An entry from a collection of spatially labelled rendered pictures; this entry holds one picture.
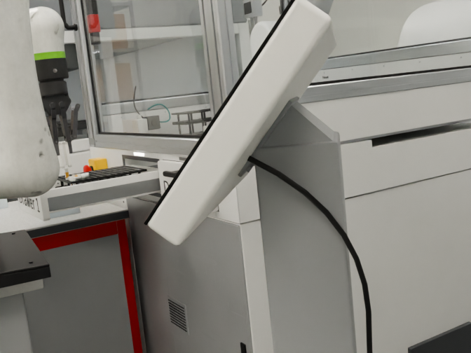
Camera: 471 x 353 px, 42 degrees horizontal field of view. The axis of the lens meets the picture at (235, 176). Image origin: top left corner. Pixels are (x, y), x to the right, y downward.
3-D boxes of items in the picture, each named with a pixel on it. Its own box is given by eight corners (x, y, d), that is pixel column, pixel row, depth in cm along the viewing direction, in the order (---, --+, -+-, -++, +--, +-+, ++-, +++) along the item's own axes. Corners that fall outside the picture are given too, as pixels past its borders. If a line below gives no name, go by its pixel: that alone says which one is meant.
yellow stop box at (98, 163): (95, 181, 208) (92, 160, 207) (88, 179, 214) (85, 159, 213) (109, 178, 210) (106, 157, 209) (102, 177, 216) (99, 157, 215)
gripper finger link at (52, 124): (55, 102, 166) (50, 103, 165) (59, 143, 167) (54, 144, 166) (52, 103, 169) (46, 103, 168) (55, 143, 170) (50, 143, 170)
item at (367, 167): (239, 223, 139) (233, 160, 137) (94, 185, 226) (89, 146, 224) (503, 160, 186) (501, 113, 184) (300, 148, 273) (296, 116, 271)
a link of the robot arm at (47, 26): (55, 1, 158) (65, 7, 169) (6, 7, 158) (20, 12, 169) (63, 56, 160) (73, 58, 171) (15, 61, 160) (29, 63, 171)
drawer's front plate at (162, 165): (212, 212, 145) (207, 167, 144) (161, 199, 170) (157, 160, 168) (219, 211, 146) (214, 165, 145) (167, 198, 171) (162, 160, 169)
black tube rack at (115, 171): (73, 204, 166) (70, 181, 165) (56, 198, 181) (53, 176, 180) (149, 190, 177) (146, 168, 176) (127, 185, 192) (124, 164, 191)
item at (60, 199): (48, 213, 158) (45, 190, 157) (26, 202, 180) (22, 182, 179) (186, 187, 178) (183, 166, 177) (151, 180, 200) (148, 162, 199)
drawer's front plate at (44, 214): (43, 221, 156) (37, 179, 155) (19, 208, 181) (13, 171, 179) (50, 220, 157) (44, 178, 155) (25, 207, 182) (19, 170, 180)
